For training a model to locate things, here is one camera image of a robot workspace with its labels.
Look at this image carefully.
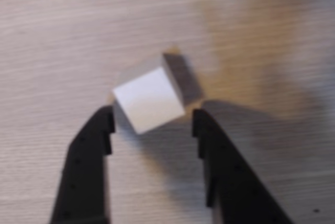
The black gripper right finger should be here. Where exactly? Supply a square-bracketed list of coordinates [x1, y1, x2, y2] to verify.
[192, 108, 296, 224]

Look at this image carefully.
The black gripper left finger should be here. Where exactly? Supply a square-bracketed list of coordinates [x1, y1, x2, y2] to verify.
[49, 105, 116, 224]

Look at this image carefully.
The white cube block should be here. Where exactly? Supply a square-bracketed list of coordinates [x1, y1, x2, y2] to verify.
[112, 52, 204, 135]

